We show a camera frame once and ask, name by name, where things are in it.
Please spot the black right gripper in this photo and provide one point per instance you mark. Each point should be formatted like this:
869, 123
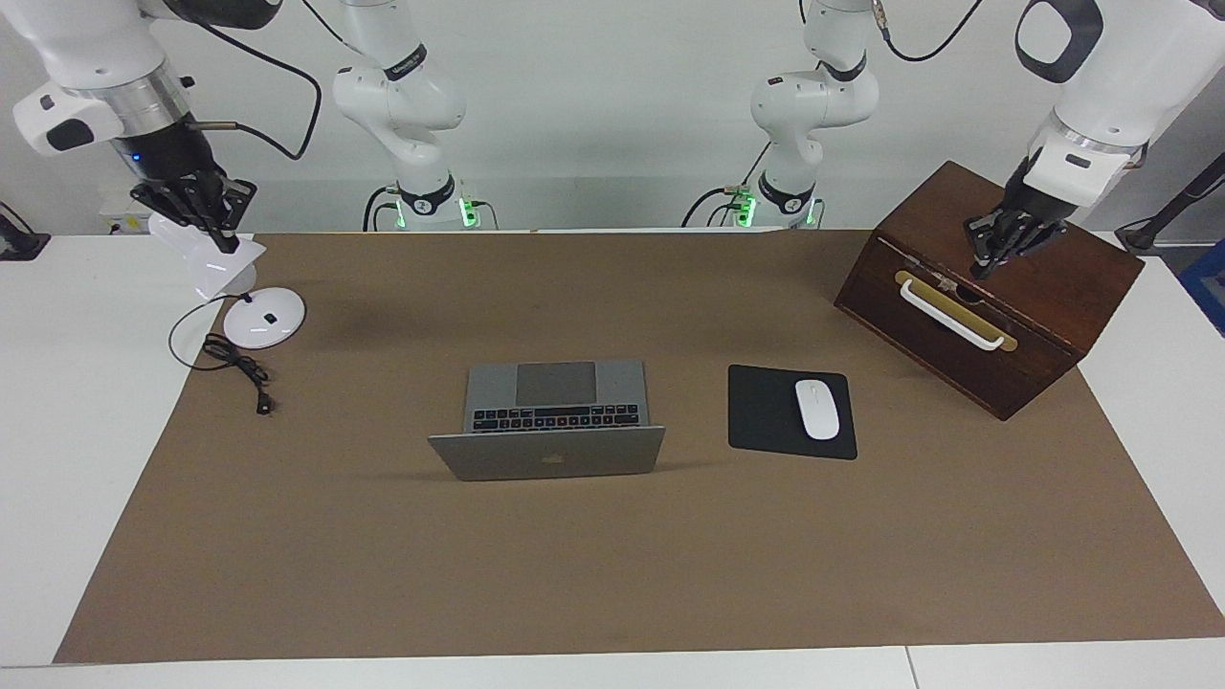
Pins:
167, 153

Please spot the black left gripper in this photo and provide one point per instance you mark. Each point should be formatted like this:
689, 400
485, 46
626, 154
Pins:
1034, 203

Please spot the silver grey laptop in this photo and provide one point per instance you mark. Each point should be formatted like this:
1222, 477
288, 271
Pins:
545, 455

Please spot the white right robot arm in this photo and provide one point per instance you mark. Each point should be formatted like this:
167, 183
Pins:
86, 48

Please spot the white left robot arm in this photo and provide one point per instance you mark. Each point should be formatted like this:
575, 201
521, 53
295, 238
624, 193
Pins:
1120, 86

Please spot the dark wooden box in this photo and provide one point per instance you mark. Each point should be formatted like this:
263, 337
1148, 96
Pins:
1081, 287

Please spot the white power strip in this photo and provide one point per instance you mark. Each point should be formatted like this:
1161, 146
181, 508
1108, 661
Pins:
113, 212

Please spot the white desk lamp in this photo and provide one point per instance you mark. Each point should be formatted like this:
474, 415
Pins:
263, 321

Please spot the black tripod stand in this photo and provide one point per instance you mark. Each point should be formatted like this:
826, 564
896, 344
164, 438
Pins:
1148, 233

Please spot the small black stand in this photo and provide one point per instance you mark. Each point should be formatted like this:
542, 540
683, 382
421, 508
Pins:
19, 244

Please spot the blue crate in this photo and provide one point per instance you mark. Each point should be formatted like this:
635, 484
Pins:
1208, 287

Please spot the white computer mouse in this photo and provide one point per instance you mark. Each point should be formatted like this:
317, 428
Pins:
817, 410

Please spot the black mouse pad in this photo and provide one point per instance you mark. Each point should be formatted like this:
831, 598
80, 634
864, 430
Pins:
766, 411

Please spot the brown table mat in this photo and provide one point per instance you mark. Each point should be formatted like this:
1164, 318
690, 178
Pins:
574, 574

